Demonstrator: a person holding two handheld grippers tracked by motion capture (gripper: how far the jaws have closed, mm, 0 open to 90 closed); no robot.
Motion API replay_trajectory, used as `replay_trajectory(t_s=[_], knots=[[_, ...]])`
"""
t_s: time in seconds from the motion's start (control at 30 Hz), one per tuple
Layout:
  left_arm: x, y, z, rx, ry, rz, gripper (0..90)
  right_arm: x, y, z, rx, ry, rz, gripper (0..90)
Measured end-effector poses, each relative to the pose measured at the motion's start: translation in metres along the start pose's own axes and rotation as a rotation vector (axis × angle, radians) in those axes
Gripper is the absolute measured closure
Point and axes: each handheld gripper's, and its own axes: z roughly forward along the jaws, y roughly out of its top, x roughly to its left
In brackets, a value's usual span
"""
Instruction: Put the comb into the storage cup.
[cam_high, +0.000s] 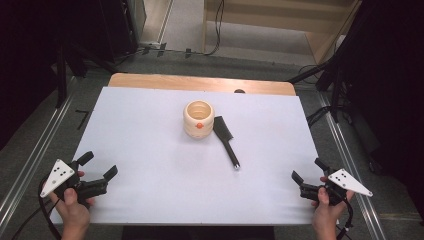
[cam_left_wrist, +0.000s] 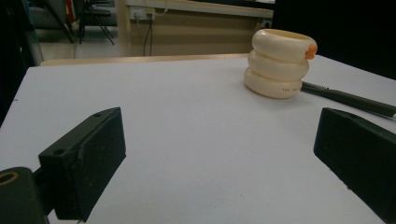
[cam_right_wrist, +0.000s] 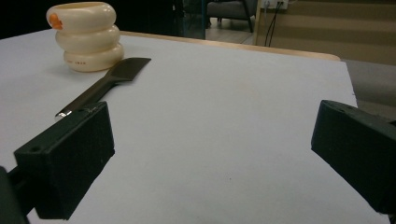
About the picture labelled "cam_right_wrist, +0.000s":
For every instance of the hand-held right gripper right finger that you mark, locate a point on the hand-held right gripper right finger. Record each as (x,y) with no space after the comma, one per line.
(358,149)

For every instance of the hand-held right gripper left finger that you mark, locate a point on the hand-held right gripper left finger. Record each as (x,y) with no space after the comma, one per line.
(65,161)

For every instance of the black spatula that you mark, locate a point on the black spatula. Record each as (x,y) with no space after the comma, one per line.
(124,70)

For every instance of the cream ringed utensil cup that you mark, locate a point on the cream ringed utensil cup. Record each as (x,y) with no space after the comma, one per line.
(90,37)

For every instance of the light wooden cabinet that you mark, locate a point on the light wooden cabinet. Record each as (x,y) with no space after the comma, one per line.
(336,28)

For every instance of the white table cover sheet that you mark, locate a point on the white table cover sheet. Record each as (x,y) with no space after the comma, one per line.
(202,124)

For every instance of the white power socket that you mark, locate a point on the white power socket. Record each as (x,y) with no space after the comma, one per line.
(271,3)

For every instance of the grey armchair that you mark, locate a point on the grey armchair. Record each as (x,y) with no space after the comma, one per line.
(230,9)

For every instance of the dark cabinet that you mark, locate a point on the dark cabinet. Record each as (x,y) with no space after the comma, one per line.
(190,18)

